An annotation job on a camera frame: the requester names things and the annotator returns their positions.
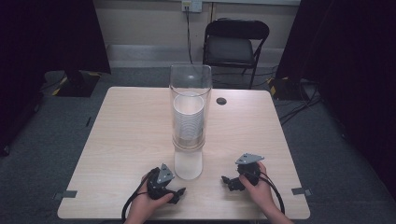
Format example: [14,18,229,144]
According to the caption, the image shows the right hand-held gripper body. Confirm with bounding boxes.
[234,152,265,187]

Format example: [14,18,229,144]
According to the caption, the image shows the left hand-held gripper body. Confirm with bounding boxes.
[146,163,176,201]

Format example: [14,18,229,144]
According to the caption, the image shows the person's left hand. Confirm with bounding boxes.
[125,173,176,220]

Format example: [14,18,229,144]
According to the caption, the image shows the person's right hand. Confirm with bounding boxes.
[238,161,277,213]

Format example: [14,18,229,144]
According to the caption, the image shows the clear tube cup dispenser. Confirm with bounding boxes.
[169,63,214,181]

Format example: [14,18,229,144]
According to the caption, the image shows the grey tape strip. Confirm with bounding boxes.
[52,189,78,202]
[290,187,314,197]

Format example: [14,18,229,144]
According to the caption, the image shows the stack of white paper cups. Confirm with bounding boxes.
[173,91,205,142]

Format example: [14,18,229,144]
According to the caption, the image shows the black stand base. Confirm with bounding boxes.
[55,70,102,98]
[268,76,305,101]

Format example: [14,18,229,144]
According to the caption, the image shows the black folding chair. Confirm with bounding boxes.
[202,18,271,90]

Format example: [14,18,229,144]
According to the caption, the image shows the dark curtain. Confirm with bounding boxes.
[0,0,112,158]
[275,0,396,202]

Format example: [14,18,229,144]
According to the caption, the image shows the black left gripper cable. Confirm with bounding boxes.
[120,167,161,223]

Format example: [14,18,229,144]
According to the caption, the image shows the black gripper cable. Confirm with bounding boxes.
[120,167,161,223]
[243,170,287,216]

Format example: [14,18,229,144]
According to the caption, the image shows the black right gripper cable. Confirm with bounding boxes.
[243,170,287,216]

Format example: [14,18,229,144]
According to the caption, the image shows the black floor cables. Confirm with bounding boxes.
[277,78,322,126]

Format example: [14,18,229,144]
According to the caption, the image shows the black wall power cable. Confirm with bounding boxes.
[185,5,194,65]

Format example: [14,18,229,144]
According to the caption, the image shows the white wall socket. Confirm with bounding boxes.
[181,0,204,14]

